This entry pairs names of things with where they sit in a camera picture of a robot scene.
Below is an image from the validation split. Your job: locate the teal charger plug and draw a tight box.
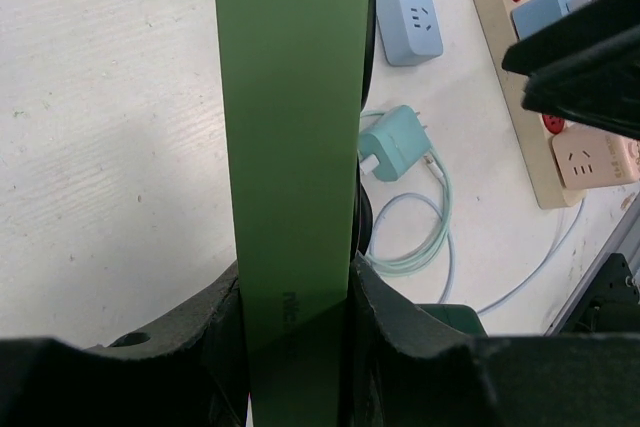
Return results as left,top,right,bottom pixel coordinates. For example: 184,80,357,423
358,105,432,182

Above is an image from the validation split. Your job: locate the green dragon cube adapter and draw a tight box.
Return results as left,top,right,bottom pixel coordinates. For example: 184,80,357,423
420,304,487,337

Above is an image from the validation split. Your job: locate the light blue power strip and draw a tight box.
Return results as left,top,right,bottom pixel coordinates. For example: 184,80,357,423
376,0,443,67

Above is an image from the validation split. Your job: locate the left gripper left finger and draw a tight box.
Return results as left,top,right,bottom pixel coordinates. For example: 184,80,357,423
1,266,249,426

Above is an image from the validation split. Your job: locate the black power strip cable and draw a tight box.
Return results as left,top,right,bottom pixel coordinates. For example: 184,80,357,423
47,0,379,258

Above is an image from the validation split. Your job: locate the green power strip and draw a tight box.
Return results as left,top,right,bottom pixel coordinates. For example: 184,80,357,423
215,0,368,426

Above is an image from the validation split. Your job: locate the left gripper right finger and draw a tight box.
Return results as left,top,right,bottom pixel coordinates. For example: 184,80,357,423
348,258,639,426

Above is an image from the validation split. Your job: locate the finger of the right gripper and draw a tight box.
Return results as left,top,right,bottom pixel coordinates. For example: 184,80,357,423
502,0,639,140

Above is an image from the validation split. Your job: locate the blue adapter on beige strip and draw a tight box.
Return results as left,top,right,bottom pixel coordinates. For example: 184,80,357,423
511,0,592,40

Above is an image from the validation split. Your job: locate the beige power strip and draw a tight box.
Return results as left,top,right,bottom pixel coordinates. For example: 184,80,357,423
469,0,589,211

